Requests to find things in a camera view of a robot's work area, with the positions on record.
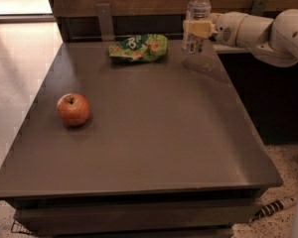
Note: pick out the clear blue-label plastic bottle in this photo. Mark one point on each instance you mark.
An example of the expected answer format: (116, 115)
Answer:
(196, 10)

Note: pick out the grey drawer cabinet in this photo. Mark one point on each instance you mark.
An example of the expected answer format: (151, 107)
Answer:
(102, 214)

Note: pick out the green rice chip bag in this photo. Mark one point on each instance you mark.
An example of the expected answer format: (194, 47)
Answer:
(139, 48)

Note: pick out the left metal bracket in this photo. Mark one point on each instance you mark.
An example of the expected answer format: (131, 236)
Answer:
(105, 22)

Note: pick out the metal bracket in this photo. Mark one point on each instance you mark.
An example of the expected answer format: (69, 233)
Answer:
(258, 7)
(105, 22)

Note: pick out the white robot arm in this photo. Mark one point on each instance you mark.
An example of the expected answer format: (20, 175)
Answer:
(273, 41)

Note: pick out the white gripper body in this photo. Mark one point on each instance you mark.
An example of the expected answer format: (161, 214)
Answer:
(224, 30)

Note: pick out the red apple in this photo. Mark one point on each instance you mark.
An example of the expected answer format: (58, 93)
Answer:
(73, 109)

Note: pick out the wire rack on floor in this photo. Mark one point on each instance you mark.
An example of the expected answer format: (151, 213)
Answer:
(18, 228)

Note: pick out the right metal bracket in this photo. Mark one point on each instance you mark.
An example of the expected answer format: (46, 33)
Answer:
(258, 7)

